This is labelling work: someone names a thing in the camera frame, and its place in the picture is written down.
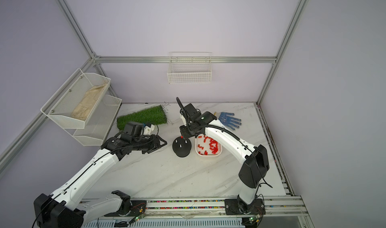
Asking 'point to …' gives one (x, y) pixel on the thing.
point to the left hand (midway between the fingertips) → (163, 146)
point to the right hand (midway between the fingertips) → (187, 134)
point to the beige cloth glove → (84, 107)
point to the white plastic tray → (206, 146)
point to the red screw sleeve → (182, 136)
